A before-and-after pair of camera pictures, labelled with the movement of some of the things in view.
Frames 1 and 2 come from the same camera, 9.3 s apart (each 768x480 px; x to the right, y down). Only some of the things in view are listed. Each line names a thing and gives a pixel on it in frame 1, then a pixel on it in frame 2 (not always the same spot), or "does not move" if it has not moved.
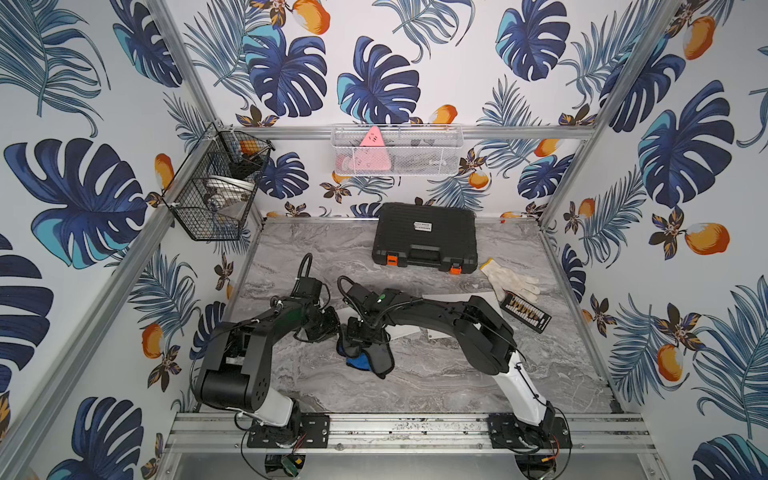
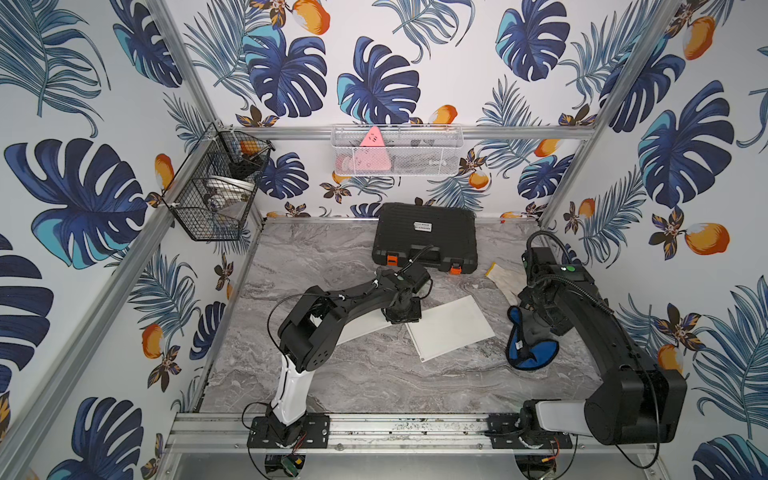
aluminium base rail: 202,432 does not move
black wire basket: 212,194 does not move
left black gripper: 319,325 to 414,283
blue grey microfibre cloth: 375,357 to 530,345
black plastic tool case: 433,237 does not move
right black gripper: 354,339 to 554,320
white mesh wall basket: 397,149 does not move
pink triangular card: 372,154 does not move
